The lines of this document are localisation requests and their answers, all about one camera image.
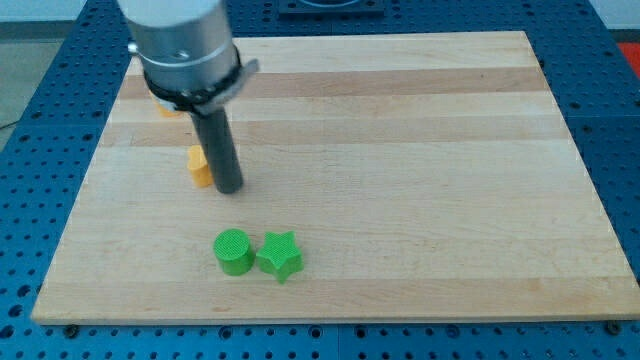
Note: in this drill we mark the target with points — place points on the green star block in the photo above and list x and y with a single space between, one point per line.
280 255

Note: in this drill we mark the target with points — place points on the yellow block behind arm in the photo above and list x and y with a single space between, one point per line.
165 110

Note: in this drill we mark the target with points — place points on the dark mounting plate at top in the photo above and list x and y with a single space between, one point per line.
295 8

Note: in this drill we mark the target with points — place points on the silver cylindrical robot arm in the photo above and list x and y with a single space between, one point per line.
177 31

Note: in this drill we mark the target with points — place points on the yellow heart block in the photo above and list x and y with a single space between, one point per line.
198 167

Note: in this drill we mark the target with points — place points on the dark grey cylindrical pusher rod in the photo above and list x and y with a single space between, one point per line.
215 136

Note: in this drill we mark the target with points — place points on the light wooden board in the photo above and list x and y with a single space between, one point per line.
427 177

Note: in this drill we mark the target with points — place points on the black clamp with grey tab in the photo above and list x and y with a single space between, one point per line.
201 86

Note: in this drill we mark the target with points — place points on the green cylinder block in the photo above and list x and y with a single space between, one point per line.
233 250

